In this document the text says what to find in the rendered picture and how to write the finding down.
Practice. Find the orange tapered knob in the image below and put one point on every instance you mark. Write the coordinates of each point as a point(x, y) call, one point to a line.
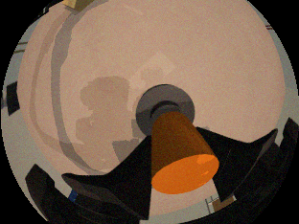
point(180, 160)

